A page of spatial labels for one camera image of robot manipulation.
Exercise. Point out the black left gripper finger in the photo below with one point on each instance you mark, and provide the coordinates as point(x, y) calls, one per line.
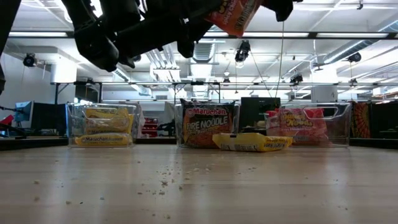
point(186, 46)
point(203, 29)

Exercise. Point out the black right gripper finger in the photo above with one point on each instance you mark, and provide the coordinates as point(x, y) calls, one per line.
point(281, 9)

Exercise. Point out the black ceiling spotlight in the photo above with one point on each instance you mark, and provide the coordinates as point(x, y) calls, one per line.
point(137, 58)
point(297, 79)
point(242, 51)
point(354, 57)
point(29, 60)

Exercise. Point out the clear plastic bin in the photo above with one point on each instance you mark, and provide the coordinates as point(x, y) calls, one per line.
point(340, 124)
point(177, 124)
point(71, 124)

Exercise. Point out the black background equipment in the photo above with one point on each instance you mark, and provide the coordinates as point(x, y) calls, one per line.
point(166, 127)

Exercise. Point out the white cover cloth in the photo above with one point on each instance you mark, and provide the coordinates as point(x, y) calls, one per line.
point(141, 118)

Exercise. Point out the red storage rack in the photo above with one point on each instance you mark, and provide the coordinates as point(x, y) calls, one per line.
point(150, 126)

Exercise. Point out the large black monitor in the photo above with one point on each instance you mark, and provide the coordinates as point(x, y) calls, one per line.
point(259, 107)

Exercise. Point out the brown patterned panel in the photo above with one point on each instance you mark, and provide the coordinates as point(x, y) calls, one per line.
point(361, 119)

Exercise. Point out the dark computer monitor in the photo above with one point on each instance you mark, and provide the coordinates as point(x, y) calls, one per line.
point(49, 116)

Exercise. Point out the computer monitor with blue screen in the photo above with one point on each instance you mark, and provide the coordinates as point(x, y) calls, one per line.
point(23, 110)

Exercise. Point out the red tool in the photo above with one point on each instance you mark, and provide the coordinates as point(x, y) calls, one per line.
point(7, 119)

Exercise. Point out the silver ceiling duct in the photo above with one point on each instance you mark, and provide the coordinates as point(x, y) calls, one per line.
point(202, 53)

